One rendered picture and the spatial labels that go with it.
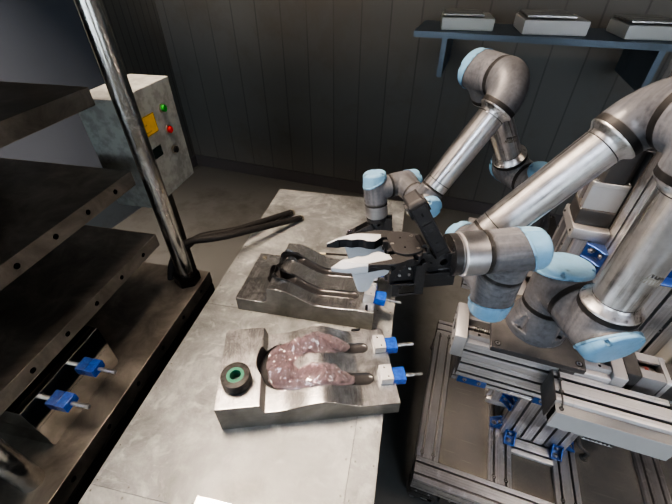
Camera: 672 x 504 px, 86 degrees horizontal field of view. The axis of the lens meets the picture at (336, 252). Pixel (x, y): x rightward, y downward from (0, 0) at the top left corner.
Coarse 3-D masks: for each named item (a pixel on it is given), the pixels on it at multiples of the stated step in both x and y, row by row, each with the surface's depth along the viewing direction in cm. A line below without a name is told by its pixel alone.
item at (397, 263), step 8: (392, 256) 55; (400, 256) 55; (408, 256) 55; (368, 264) 54; (376, 264) 53; (384, 264) 53; (392, 264) 54; (400, 264) 54; (408, 264) 55; (368, 272) 54
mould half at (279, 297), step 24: (264, 264) 145; (288, 264) 134; (264, 288) 135; (288, 288) 126; (336, 288) 132; (264, 312) 133; (288, 312) 131; (312, 312) 128; (336, 312) 125; (360, 312) 123
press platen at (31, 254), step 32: (0, 160) 121; (0, 192) 105; (32, 192) 105; (64, 192) 105; (96, 192) 105; (0, 224) 92; (32, 224) 92; (64, 224) 94; (0, 256) 83; (32, 256) 87; (0, 288) 81
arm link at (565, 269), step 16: (560, 256) 87; (576, 256) 87; (544, 272) 85; (560, 272) 82; (576, 272) 81; (592, 272) 81; (528, 288) 92; (544, 288) 85; (560, 288) 82; (576, 288) 80; (544, 304) 86
